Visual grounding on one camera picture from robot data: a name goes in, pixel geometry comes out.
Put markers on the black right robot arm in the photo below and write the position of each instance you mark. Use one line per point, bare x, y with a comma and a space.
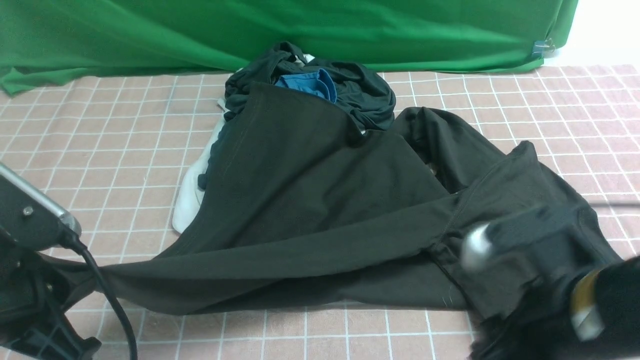
615, 289

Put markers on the dark teal gray shirt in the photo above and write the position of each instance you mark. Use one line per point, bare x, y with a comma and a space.
360, 95

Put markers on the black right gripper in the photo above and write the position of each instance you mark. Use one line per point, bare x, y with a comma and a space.
548, 323

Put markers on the blue shirt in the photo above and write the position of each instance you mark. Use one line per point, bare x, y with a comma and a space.
318, 83

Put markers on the white shirt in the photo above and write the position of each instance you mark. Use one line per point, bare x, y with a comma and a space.
190, 195

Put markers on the blue binder clip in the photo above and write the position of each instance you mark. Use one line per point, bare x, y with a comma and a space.
543, 48

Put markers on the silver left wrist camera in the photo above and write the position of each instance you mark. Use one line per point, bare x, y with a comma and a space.
32, 220

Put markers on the dark gray long-sleeved shirt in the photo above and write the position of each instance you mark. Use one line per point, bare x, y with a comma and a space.
302, 209

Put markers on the green backdrop cloth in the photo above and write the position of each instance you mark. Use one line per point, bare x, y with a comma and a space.
53, 42

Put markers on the pink checkered tablecloth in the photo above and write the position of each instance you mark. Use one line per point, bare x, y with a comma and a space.
114, 151

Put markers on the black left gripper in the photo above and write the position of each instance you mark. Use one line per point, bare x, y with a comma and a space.
32, 309

